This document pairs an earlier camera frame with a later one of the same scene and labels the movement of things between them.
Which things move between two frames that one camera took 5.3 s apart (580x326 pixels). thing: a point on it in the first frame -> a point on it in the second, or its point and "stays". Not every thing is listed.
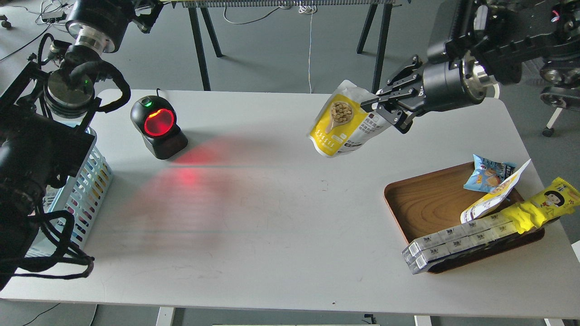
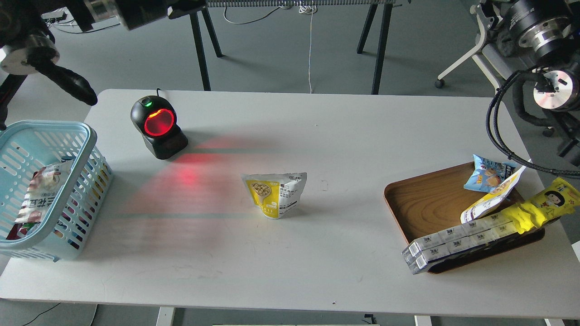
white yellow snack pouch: (486, 206) stays
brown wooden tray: (422, 203) stays
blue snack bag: (488, 174) stays
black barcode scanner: (156, 119) stays
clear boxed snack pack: (417, 254) stays
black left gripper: (100, 24) -> (137, 13)
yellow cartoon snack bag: (559, 198) stays
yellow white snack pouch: (342, 123) -> (277, 195)
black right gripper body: (454, 83) -> (544, 28)
